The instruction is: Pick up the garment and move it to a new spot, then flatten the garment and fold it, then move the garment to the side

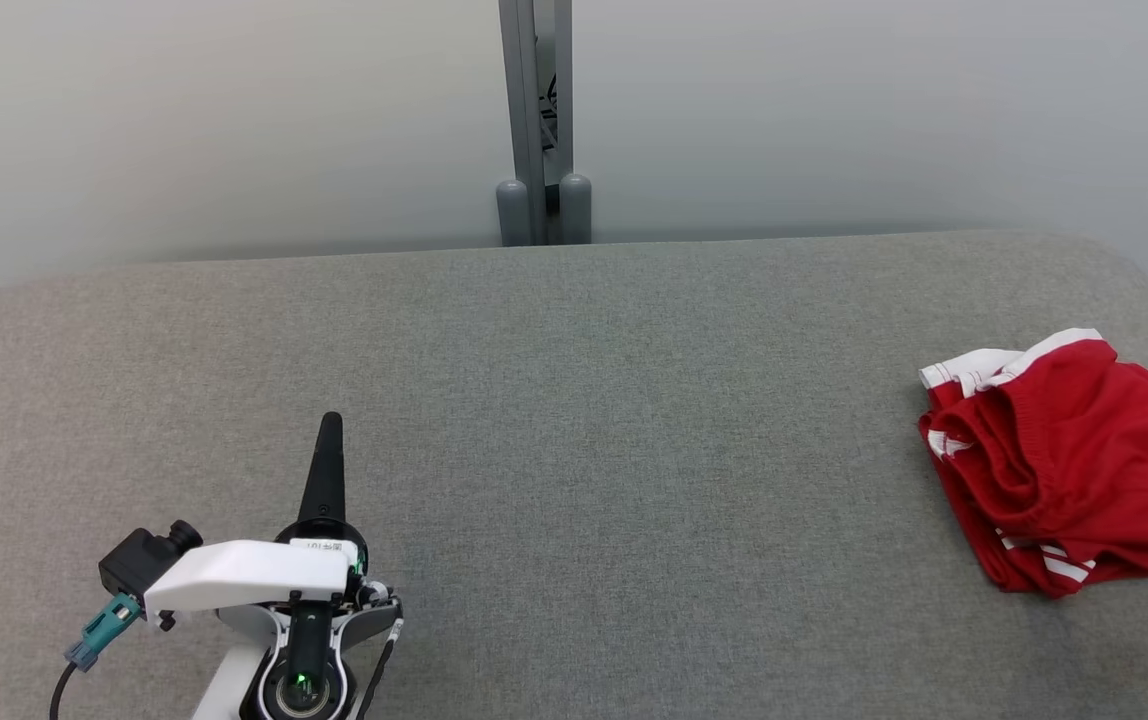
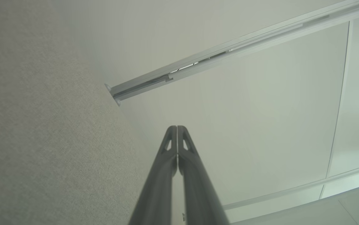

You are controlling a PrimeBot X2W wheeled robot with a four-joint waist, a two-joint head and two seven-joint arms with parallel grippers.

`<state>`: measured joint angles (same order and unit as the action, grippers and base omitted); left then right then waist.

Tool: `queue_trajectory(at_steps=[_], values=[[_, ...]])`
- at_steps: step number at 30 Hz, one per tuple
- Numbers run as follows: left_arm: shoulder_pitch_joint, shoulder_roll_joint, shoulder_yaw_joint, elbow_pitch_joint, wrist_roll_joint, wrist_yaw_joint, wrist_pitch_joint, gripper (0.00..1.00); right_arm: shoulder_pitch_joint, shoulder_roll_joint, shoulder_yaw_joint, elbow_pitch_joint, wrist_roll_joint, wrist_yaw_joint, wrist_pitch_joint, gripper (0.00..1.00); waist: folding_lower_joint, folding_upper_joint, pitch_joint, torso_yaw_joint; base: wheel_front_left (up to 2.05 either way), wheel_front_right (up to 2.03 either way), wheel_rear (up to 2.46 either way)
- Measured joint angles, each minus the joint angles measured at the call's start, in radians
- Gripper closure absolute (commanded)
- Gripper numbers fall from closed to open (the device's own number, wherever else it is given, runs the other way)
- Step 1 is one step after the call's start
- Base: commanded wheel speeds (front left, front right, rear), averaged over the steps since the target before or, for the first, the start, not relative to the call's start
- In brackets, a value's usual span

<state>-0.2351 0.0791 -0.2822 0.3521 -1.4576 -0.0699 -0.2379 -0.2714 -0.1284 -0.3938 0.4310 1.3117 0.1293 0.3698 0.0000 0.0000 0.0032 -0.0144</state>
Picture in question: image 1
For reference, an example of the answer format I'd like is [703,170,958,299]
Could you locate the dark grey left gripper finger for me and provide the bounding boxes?
[297,412,347,521]

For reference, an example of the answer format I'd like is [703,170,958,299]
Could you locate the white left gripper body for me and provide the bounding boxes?
[144,518,370,617]

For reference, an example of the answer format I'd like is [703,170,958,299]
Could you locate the red Bulls jersey white sleeves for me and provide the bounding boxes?
[919,328,1148,599]

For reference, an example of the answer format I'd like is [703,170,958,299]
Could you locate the black cable with teal plug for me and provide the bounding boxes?
[49,590,145,720]

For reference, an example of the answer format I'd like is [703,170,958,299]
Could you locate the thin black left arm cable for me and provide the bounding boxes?
[354,618,405,720]

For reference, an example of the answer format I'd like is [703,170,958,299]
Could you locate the grey metal post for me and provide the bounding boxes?
[494,0,593,247]

